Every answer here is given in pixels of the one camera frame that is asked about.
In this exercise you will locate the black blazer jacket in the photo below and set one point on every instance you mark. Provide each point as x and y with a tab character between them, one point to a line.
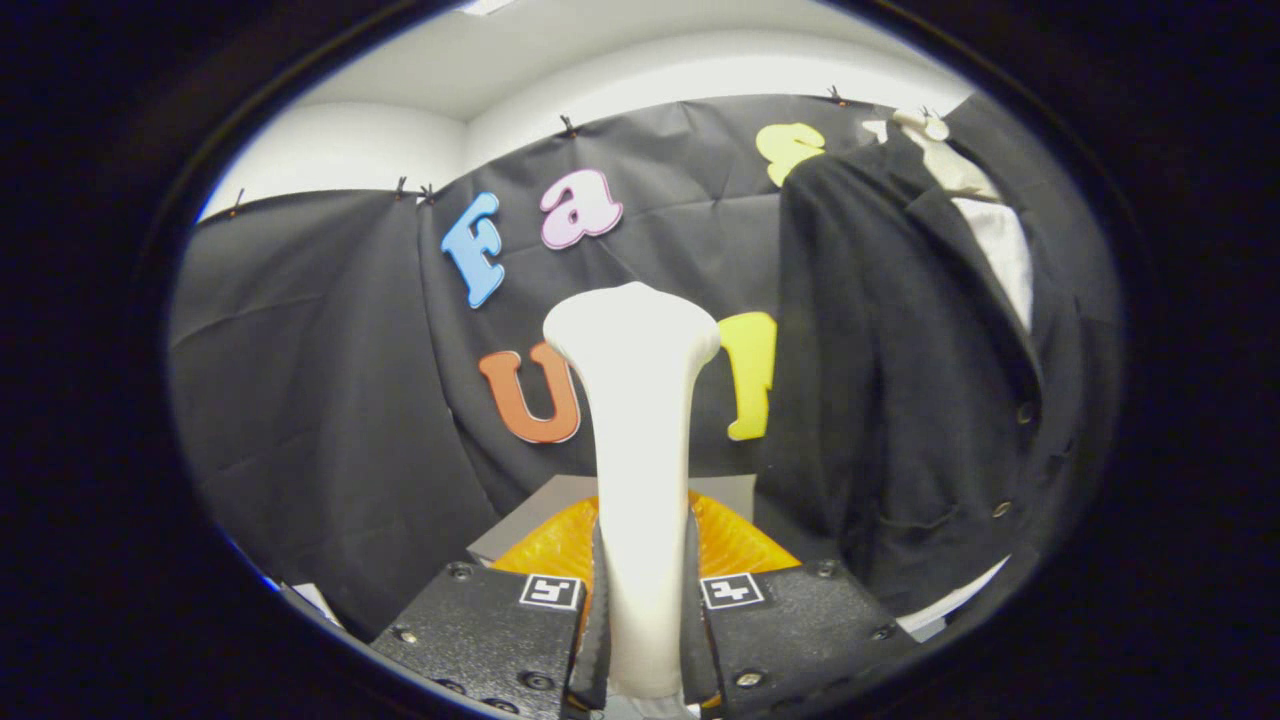
900	400

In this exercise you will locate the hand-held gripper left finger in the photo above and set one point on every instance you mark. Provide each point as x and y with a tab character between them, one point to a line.
597	650

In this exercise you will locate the grey cabinet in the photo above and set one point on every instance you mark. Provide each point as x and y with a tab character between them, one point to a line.
520	530

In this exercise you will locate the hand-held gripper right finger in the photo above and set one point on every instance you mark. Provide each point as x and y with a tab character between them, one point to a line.
697	650

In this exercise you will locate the black backdrop cloth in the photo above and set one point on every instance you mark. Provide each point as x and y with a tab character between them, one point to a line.
300	350

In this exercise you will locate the white plastic hanger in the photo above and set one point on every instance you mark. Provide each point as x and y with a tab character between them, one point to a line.
950	160

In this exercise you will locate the white garment form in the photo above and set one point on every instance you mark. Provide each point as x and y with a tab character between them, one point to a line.
1000	250

